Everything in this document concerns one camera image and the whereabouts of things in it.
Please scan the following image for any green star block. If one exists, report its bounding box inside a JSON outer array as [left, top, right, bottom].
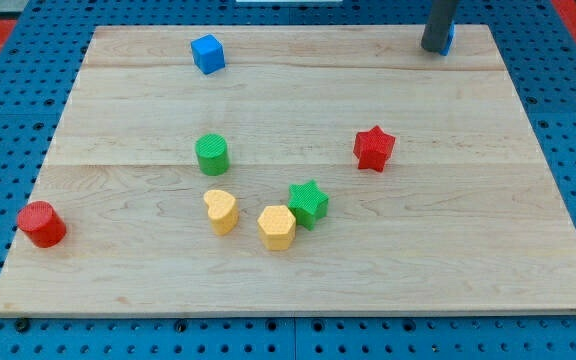
[[288, 180, 329, 230]]

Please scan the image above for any red star block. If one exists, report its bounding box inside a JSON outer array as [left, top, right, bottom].
[[353, 125, 396, 172]]

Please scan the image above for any yellow hexagon block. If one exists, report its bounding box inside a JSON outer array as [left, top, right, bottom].
[[257, 205, 296, 251]]

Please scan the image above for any yellow heart block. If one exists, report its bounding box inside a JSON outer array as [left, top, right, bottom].
[[203, 189, 239, 236]]

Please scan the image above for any green cylinder block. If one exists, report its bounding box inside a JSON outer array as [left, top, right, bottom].
[[195, 133, 230, 176]]

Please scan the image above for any light wooden board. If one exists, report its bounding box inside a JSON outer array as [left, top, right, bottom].
[[0, 25, 576, 318]]

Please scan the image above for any blue cube block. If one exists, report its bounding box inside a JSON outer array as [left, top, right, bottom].
[[190, 34, 226, 75]]

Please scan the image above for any blue block behind tool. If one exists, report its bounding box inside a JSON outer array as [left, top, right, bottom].
[[439, 22, 455, 56]]

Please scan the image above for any red cylinder block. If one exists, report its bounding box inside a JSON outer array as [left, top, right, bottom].
[[16, 201, 67, 248]]

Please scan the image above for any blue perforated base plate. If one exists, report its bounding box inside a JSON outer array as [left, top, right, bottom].
[[0, 0, 576, 359]]

